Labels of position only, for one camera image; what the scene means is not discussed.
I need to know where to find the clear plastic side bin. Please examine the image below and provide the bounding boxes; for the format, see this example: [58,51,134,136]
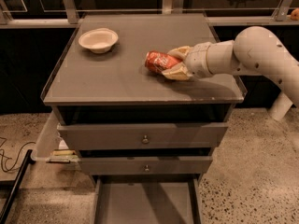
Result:
[31,113,78,164]

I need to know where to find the metal window rail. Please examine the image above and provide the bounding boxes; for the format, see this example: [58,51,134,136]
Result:
[1,15,299,29]

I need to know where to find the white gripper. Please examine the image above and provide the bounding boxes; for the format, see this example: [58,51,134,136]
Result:
[162,42,212,81]

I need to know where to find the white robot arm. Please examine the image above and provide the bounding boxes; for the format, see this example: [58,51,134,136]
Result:
[162,26,299,106]

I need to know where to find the white pole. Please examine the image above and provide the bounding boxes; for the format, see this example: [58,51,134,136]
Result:
[268,92,292,120]

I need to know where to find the bottom grey open drawer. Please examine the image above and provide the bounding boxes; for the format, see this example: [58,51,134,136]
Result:
[91,175,204,224]

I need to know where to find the top drawer metal knob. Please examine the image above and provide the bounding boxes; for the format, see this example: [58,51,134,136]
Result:
[142,135,150,145]

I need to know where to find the black metal floor bar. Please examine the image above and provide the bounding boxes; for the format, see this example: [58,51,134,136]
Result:
[0,149,35,224]

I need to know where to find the orange fruit on ledge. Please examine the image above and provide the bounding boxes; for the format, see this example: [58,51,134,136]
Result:
[291,8,299,21]

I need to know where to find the top grey drawer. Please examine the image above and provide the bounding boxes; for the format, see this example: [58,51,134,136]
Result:
[58,122,228,150]

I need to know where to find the grey drawer cabinet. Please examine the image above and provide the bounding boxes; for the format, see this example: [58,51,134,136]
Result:
[40,12,248,224]

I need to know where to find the red coke can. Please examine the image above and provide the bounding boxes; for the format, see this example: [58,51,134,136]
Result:
[145,50,181,74]

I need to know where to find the black cable on floor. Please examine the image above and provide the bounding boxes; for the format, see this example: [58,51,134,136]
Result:
[0,136,36,174]

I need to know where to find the middle grey drawer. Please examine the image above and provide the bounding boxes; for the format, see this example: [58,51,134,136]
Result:
[78,156,212,175]

